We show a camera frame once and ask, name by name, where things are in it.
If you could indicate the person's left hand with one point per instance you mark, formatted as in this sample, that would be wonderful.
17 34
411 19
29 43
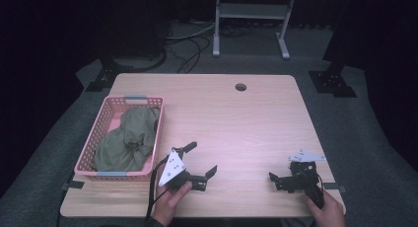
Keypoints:
167 202

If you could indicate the white metal stand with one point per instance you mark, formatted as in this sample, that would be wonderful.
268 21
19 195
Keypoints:
253 10

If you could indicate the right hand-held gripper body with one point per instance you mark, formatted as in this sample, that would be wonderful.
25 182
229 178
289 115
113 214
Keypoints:
304 179

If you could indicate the black stand base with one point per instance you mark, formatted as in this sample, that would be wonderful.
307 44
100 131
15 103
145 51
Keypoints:
332 82
106 77

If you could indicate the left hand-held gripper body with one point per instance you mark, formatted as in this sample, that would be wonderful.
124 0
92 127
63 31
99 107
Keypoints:
172 167

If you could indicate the olive green cloth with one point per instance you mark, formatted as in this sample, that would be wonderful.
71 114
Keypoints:
128 138

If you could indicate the person's right hand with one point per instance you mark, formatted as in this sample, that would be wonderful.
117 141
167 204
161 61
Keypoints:
327 212

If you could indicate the pink plastic basket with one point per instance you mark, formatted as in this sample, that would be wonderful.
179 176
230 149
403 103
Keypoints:
98 122

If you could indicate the black table bracket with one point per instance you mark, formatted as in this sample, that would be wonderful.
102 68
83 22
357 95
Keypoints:
73 185
335 187

